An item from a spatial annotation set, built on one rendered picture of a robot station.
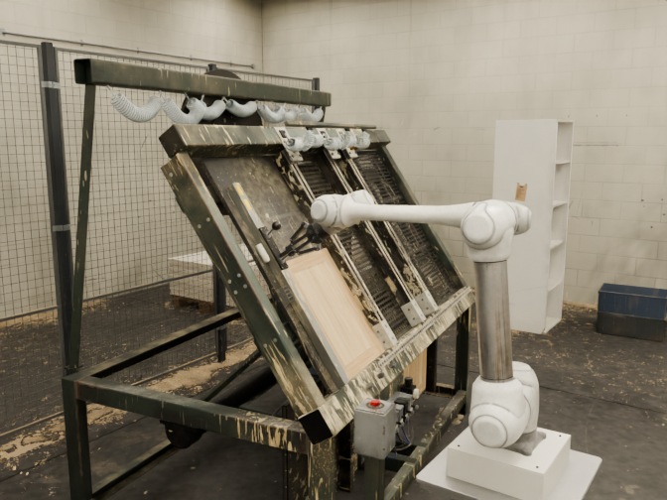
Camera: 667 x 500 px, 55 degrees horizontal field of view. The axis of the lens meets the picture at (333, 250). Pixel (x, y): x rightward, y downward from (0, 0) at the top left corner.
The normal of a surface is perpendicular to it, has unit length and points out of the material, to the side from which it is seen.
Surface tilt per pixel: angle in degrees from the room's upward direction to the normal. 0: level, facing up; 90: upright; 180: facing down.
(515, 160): 90
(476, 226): 83
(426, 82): 90
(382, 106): 90
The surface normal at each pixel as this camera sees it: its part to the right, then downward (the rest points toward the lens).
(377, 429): -0.43, 0.16
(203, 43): 0.83, 0.10
